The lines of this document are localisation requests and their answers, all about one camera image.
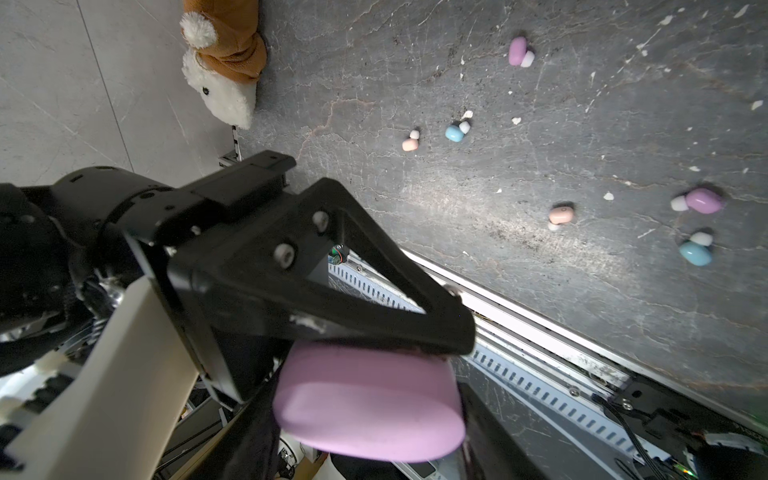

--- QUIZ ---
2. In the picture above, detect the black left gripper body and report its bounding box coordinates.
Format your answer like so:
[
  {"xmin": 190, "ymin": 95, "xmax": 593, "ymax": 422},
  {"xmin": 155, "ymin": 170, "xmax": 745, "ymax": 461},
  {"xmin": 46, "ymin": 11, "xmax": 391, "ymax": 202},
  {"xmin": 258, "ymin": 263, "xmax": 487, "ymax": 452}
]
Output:
[{"xmin": 117, "ymin": 151, "xmax": 296, "ymax": 404}]

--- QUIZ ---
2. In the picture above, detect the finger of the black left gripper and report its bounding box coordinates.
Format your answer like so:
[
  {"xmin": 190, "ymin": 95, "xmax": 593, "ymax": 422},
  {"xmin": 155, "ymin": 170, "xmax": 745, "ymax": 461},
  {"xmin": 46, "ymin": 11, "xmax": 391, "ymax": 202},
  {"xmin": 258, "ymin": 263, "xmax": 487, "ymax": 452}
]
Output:
[{"xmin": 199, "ymin": 178, "xmax": 475, "ymax": 355}]

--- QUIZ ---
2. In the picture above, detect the pink earbud charging case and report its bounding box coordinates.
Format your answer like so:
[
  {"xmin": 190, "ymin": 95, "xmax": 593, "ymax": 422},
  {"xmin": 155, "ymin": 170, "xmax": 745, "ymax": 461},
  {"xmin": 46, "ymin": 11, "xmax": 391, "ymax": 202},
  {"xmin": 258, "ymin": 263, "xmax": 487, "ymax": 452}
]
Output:
[{"xmin": 273, "ymin": 342, "xmax": 466, "ymax": 462}]

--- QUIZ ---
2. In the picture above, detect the pink earbud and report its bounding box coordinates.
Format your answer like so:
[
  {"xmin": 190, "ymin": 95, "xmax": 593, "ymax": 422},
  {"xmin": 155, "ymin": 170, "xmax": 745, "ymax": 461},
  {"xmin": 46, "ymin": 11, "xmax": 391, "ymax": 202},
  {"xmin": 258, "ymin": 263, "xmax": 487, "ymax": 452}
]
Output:
[
  {"xmin": 670, "ymin": 187, "xmax": 724, "ymax": 214},
  {"xmin": 508, "ymin": 36, "xmax": 536, "ymax": 68}
]

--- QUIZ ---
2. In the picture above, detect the peach earbud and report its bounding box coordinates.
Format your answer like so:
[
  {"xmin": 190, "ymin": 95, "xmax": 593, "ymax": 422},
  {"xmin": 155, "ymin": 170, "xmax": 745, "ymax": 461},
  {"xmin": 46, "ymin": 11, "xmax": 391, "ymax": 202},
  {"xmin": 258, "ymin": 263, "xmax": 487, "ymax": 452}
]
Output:
[
  {"xmin": 401, "ymin": 129, "xmax": 420, "ymax": 152},
  {"xmin": 548, "ymin": 206, "xmax": 575, "ymax": 231}
]

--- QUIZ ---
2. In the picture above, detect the plush bunny brown hoodie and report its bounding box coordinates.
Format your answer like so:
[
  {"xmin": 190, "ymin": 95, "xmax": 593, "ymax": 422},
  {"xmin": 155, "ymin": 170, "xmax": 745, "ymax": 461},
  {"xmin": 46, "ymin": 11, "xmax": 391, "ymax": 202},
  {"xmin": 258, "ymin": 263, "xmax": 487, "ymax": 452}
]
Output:
[{"xmin": 180, "ymin": 0, "xmax": 267, "ymax": 129}]

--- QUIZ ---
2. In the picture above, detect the teal earbud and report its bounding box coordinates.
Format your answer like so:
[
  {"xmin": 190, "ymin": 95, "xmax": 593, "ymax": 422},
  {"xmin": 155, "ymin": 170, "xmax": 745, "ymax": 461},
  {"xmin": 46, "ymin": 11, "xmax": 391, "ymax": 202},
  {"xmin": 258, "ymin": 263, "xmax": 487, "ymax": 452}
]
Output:
[
  {"xmin": 444, "ymin": 120, "xmax": 471, "ymax": 143},
  {"xmin": 678, "ymin": 231, "xmax": 714, "ymax": 267}
]

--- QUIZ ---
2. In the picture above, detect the slotted cable duct rail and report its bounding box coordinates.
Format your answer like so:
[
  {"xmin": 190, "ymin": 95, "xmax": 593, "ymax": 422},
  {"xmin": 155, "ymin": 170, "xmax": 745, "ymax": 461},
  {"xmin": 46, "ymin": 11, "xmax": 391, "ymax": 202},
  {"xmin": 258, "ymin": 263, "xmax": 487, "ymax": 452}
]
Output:
[{"xmin": 326, "ymin": 248, "xmax": 768, "ymax": 480}]

